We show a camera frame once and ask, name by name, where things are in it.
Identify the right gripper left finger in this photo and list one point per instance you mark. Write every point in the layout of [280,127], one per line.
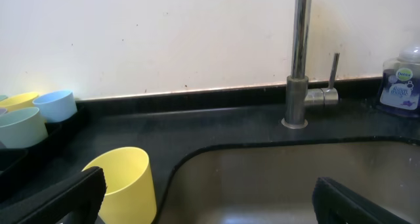
[49,201]

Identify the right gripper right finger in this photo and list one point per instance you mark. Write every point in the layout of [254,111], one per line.
[341,206]

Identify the yellow cup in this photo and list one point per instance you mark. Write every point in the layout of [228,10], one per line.
[131,191]
[18,100]

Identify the steel sink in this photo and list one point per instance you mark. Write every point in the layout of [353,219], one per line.
[279,184]

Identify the black tray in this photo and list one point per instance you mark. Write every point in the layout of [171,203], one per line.
[62,135]

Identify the green cup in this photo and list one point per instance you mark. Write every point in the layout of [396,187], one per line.
[23,128]

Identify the blue cup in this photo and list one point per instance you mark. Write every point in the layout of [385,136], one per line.
[57,107]

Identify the steel tap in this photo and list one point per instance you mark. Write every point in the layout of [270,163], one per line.
[297,99]

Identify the blue soap bottle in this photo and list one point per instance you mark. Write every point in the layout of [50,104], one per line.
[402,89]

